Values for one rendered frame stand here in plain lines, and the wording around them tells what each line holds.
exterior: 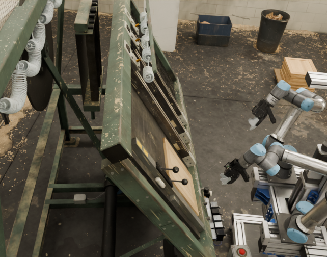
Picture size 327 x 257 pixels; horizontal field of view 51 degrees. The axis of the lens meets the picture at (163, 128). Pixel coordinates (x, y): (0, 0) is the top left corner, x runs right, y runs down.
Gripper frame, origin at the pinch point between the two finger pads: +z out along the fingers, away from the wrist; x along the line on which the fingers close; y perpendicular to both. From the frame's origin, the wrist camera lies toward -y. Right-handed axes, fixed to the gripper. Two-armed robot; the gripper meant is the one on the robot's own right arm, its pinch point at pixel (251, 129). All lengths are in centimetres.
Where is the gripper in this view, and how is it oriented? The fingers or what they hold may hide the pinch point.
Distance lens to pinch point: 226.2
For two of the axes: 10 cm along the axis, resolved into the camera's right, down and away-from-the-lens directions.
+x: -1.2, 3.2, -9.4
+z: -5.5, 7.7, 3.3
